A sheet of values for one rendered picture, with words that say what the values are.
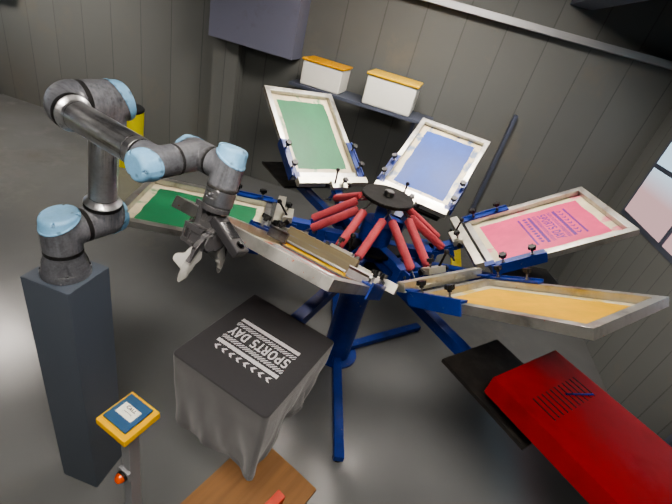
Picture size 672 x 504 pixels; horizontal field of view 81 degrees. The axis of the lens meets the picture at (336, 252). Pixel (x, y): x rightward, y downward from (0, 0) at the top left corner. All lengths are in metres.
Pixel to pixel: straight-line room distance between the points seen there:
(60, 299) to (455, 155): 2.76
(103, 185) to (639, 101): 4.70
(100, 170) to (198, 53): 4.15
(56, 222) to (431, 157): 2.59
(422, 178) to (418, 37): 1.95
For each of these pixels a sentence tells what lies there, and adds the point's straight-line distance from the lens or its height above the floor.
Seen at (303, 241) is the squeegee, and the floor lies 1.27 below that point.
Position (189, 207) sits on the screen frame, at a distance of 1.31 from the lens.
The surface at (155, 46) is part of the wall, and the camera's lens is 5.81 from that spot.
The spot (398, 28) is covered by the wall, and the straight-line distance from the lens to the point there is 4.72.
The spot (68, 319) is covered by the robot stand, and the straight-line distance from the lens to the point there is 1.62.
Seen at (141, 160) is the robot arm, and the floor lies 1.80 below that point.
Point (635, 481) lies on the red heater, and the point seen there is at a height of 1.11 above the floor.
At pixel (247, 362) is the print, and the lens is 1.62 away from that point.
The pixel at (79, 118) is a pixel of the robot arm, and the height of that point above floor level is 1.80.
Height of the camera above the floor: 2.17
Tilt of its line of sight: 31 degrees down
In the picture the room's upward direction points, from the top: 16 degrees clockwise
